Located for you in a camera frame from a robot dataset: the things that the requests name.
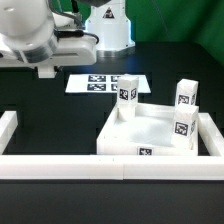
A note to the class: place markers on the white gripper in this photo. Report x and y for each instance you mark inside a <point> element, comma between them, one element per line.
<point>74,51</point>

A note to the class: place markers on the white square table top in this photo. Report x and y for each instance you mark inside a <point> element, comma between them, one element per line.
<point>148,133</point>

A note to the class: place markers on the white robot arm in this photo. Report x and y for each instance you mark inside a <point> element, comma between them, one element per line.
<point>34,34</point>

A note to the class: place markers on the white U-shaped obstacle fence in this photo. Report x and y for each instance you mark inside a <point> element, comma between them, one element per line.
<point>102,167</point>

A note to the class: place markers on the white marker base plate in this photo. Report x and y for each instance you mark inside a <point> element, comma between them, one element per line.
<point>92,83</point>

